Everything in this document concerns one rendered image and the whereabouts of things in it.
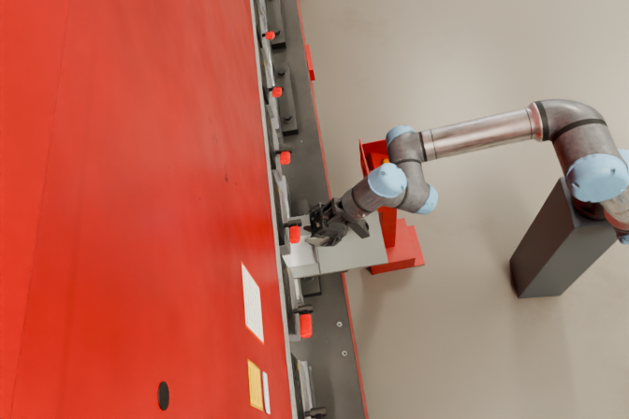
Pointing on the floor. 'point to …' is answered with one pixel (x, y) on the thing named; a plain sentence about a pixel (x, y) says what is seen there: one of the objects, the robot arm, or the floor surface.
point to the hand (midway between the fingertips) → (314, 240)
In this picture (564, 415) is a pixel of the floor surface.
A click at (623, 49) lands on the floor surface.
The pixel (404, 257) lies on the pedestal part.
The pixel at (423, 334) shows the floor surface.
